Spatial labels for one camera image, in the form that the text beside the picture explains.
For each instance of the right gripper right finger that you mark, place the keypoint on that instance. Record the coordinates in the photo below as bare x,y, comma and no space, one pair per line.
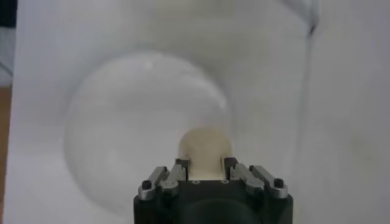
253,179

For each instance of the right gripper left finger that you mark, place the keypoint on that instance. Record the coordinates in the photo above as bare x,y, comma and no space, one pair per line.
170,179

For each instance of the white steamed baozi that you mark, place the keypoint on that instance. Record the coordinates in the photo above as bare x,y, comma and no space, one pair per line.
205,152

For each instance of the white round plate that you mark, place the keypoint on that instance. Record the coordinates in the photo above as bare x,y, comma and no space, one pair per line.
122,121

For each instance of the dark robot chassis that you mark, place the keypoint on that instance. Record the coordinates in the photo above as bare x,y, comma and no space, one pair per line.
7,12

